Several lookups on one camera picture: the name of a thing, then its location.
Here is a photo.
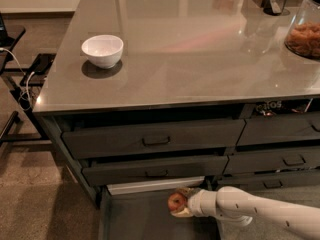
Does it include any top right drawer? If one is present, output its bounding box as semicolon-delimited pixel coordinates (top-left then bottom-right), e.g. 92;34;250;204
238;113;320;146

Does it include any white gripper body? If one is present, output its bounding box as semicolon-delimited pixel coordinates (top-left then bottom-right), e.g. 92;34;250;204
188;190;217;217

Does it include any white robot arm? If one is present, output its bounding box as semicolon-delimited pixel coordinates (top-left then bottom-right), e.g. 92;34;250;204
167;186;320;240

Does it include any open bottom left drawer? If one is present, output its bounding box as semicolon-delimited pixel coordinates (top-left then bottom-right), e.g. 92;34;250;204
98;176;221;240

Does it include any black side stand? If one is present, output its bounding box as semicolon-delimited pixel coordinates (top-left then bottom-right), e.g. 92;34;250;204
0;14;51;144

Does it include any glass jar with snacks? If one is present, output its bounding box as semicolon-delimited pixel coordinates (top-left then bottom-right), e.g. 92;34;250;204
284;0;320;59

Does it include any black phone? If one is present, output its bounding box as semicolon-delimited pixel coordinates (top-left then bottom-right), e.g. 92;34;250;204
29;53;55;75

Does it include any white charging cable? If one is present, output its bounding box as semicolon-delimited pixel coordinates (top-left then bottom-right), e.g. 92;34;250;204
0;47;36;112

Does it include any red apple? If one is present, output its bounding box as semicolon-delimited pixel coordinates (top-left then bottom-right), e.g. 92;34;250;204
167;192;187;212

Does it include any top left drawer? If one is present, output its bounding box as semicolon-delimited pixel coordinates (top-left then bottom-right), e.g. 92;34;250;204
62;119;245;159

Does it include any bottom right drawer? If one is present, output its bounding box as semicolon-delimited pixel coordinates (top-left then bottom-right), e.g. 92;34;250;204
217;170;320;191

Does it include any white ceramic bowl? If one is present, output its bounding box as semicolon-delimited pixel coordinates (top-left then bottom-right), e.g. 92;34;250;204
81;35;124;69

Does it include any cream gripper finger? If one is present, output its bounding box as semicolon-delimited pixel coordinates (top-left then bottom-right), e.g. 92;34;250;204
176;187;201;198
171;208;193;218

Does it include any middle left drawer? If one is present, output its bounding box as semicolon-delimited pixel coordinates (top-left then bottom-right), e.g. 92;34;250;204
82;155;228;186

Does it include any middle right drawer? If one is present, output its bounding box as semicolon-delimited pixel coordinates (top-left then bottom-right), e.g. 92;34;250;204
224;146;320;175

